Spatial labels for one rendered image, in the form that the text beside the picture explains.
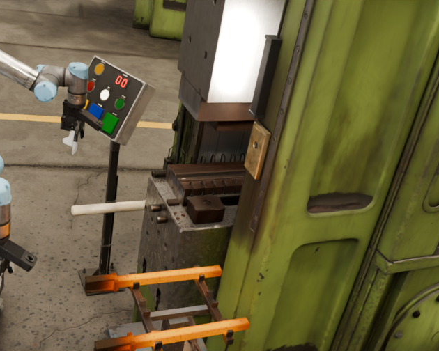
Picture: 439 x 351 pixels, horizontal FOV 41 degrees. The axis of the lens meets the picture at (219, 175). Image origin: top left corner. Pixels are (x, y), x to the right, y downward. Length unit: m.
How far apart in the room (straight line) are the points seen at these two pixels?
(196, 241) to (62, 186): 1.95
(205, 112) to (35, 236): 1.75
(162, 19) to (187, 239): 5.05
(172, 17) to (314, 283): 5.10
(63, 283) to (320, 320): 1.42
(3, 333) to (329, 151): 1.77
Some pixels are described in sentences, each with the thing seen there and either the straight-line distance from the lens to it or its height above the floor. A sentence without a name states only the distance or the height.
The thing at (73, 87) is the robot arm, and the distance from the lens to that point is 2.37.
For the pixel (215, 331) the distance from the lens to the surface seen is 1.72.
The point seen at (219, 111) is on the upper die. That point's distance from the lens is 2.09.
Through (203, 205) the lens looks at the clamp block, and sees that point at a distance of 2.15.
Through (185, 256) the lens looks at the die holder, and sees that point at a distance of 2.20.
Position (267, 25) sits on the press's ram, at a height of 1.64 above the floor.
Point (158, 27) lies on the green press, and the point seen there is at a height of 0.13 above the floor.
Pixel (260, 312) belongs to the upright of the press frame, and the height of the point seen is 0.72.
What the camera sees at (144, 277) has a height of 0.95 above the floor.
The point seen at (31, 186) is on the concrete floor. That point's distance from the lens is 3.98.
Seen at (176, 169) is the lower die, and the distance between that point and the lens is 2.32.
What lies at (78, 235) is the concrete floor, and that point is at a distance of 3.57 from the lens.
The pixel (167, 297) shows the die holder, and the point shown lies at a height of 0.59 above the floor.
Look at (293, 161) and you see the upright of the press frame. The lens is 1.81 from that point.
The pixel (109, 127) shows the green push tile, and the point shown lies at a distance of 2.56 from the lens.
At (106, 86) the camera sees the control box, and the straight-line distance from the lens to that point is 2.65.
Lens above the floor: 2.14
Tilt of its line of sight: 29 degrees down
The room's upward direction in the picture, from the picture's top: 12 degrees clockwise
